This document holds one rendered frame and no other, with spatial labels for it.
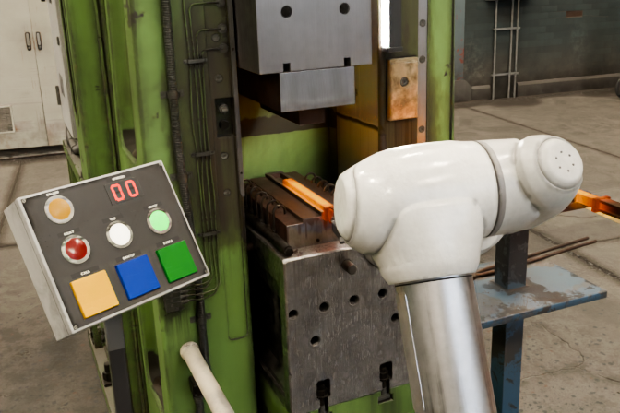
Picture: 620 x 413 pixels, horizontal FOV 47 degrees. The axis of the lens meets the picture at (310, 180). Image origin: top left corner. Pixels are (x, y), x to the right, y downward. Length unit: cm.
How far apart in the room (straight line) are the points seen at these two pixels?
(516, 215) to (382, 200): 18
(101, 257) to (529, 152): 89
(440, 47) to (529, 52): 722
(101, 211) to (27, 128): 562
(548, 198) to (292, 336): 105
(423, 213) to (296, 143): 143
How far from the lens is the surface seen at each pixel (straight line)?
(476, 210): 90
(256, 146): 222
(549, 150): 93
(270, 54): 168
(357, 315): 190
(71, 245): 145
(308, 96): 172
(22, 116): 708
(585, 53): 977
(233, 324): 200
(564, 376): 311
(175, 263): 154
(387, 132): 201
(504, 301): 191
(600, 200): 185
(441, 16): 206
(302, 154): 228
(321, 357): 190
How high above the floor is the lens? 159
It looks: 17 degrees down
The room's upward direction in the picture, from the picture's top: 2 degrees counter-clockwise
